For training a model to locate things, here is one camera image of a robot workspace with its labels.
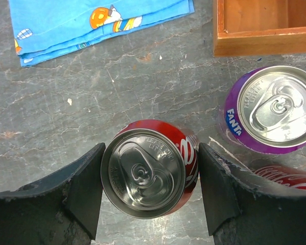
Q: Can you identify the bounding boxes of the blue patterned cloth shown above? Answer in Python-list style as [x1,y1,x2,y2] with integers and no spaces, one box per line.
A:
[9,0,195,67]

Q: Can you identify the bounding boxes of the purple soda can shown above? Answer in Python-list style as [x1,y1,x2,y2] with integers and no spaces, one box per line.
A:
[219,65,306,155]

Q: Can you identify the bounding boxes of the red soda can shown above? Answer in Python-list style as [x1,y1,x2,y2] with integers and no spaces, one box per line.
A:
[101,119,199,219]
[254,165,306,190]

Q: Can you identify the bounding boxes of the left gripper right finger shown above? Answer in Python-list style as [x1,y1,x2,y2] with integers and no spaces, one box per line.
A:
[198,143,306,244]

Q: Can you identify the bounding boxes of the wooden compartment tray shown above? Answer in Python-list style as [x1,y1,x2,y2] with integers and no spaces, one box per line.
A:
[213,0,306,57]

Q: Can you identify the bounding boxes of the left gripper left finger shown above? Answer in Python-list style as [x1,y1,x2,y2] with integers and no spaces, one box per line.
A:
[0,143,105,244]

